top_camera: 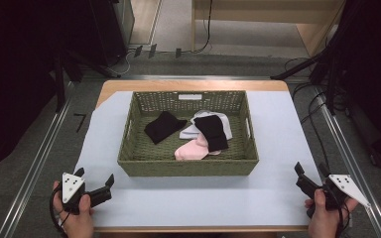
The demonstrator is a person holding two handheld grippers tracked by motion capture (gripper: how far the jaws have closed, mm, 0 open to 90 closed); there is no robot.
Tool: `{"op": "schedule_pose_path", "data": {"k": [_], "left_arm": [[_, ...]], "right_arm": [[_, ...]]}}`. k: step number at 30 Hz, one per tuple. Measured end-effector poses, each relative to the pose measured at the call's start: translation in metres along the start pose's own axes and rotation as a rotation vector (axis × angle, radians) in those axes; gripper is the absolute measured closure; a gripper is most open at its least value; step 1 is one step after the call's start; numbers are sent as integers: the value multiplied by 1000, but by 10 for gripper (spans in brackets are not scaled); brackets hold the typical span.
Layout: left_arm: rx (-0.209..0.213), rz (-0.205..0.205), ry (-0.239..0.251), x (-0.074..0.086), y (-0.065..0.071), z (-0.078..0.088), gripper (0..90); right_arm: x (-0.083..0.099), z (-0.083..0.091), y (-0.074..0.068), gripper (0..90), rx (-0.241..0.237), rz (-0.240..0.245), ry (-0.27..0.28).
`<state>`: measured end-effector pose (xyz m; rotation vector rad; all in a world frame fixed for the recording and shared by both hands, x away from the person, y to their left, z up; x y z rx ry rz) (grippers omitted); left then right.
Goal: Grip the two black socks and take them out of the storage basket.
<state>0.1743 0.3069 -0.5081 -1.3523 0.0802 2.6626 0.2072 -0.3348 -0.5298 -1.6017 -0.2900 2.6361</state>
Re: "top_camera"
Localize pink sock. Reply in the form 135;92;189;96
174;133;222;162

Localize black stand leg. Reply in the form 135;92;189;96
270;49;328;81

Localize folded black sock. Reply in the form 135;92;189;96
144;111;189;146

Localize person's right hand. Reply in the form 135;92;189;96
305;188;359;238

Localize green woven basket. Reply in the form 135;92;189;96
117;90;260;178

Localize left hand-held gripper cable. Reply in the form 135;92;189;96
49;182;71;236

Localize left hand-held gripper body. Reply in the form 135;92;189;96
61;172;93;213

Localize hanging black cable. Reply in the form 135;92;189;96
182;0;213;55

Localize right hand-held gripper cable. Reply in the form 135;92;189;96
323;184;352;238

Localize metal floor rail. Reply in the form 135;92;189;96
0;82;75;238
313;84;381;238

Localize hand-held gripper cable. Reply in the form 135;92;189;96
323;184;352;238
49;182;71;236

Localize person's left hand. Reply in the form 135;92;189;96
53;180;95;238

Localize long black sock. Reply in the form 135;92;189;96
193;114;229;153

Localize light blue table mat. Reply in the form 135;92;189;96
73;90;322;229

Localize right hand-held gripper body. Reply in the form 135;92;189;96
317;174;372;211

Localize white sock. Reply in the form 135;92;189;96
179;110;234;141

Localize light wooden shelf unit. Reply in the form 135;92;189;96
190;0;347;58

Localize black floor cables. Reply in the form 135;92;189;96
284;57;348;167

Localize black curtain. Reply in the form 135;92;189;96
323;0;381;170
0;0;128;179

